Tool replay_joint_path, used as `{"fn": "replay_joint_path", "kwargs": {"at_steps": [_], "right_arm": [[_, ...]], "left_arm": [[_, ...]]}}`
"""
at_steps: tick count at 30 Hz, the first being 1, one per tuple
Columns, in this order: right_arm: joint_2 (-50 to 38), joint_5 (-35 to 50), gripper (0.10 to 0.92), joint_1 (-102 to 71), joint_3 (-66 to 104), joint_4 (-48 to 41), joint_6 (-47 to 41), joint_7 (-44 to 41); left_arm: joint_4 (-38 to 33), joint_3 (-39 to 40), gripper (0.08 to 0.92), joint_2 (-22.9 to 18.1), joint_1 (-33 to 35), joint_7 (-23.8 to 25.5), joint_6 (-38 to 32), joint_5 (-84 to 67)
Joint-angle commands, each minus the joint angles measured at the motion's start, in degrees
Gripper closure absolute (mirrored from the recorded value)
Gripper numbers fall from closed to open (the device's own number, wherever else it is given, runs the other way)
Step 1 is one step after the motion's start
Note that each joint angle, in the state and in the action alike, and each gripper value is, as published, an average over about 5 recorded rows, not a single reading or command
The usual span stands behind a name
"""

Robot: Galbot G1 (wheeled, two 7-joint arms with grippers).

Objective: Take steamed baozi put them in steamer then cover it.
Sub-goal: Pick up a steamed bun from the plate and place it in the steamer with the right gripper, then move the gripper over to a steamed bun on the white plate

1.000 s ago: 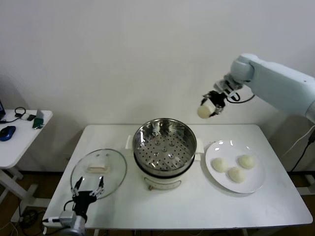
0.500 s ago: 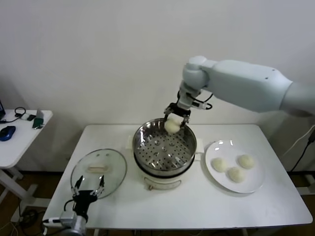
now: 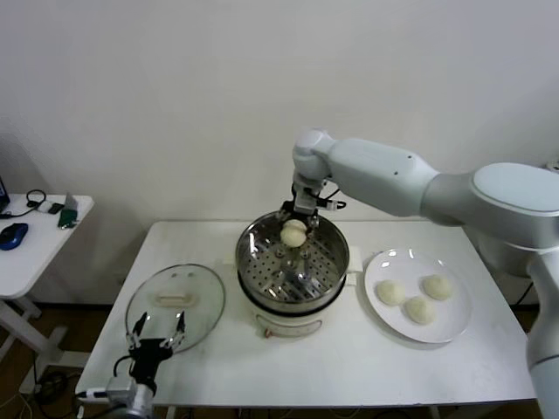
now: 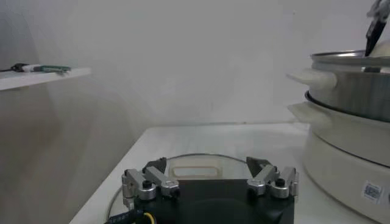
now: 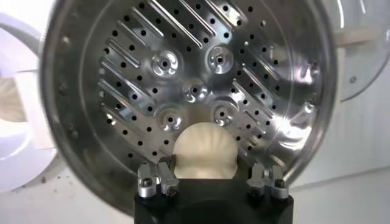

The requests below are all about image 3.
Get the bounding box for white side table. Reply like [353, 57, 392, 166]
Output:
[0, 195, 95, 372]

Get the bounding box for thin black looped cable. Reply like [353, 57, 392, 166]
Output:
[0, 190, 48, 218]

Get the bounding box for stainless steel steamer basket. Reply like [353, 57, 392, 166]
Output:
[222, 210, 362, 313]

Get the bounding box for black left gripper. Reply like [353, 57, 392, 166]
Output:
[125, 309, 187, 381]

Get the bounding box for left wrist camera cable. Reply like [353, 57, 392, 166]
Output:
[77, 355, 135, 400]

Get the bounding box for black power cable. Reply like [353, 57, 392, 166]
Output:
[517, 278, 537, 306]

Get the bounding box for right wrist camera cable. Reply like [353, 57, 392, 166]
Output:
[314, 185, 347, 210]

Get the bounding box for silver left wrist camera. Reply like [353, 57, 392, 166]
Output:
[107, 377, 135, 398]

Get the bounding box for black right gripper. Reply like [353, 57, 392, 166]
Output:
[278, 174, 328, 240]

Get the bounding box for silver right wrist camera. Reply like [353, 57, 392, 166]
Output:
[294, 186, 316, 216]

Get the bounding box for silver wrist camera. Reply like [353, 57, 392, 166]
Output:
[294, 186, 316, 216]
[107, 377, 135, 398]

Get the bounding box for round glass pot lid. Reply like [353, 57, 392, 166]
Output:
[125, 264, 227, 355]

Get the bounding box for white round plate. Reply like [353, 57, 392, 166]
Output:
[363, 248, 473, 345]

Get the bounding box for white steamed baozi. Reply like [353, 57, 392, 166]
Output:
[376, 279, 406, 306]
[422, 274, 452, 301]
[279, 219, 307, 249]
[404, 296, 437, 326]

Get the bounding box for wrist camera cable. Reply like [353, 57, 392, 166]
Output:
[77, 355, 135, 400]
[314, 185, 347, 210]

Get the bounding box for white electric cooker pot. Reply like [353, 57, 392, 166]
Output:
[223, 251, 362, 340]

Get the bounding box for black floor cable bundle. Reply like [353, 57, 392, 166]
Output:
[32, 369, 78, 398]

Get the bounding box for blue computer mouse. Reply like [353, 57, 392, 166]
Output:
[0, 223, 30, 252]

